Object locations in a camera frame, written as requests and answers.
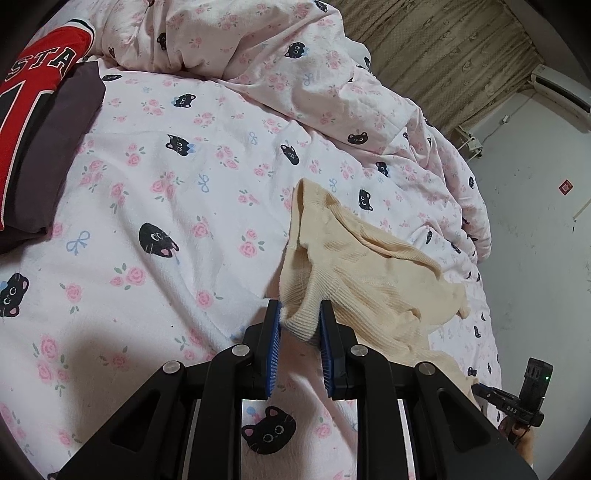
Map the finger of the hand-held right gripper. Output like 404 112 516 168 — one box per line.
471 382 504 405

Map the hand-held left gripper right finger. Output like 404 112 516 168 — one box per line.
320 299 541 480

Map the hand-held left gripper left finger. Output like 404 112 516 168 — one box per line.
46 299 283 480

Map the cream ribbed knit garment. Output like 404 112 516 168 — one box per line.
277 178 481 398

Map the person's right hand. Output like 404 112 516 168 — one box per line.
501 413 539 465

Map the pink cat print bed sheet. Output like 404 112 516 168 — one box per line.
0 60 505 480

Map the dark grey folded garment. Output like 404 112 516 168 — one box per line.
0 60 123 256

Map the white air conditioner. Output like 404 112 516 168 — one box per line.
528 65 591 117

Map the pink cat print quilt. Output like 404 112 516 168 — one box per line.
95 0 493 265

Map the beige patterned curtain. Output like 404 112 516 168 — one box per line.
332 0 544 136

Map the red lettered jersey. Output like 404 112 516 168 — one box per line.
0 18 96 232

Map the white wall rack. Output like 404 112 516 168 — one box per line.
450 124 484 160

